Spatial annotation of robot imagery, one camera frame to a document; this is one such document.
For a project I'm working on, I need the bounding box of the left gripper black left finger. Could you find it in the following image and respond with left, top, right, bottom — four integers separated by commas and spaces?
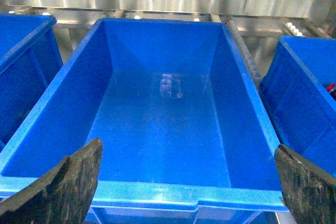
1, 138, 103, 223

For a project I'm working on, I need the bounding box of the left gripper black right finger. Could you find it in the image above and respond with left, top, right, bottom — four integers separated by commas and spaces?
274, 144, 335, 223

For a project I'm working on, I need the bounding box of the red button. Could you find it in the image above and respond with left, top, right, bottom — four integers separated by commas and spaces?
326, 83, 336, 100

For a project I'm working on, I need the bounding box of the blue bin with buttons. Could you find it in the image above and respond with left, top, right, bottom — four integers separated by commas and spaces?
1, 14, 63, 148

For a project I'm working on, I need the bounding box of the blue target bin right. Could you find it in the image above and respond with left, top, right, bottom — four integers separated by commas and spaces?
259, 36, 335, 175

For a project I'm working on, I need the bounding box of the blue empty middle bin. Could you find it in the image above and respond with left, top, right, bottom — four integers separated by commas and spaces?
1, 19, 286, 223

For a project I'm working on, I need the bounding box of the metal roller rack frame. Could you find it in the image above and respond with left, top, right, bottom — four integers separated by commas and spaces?
1, 4, 335, 82

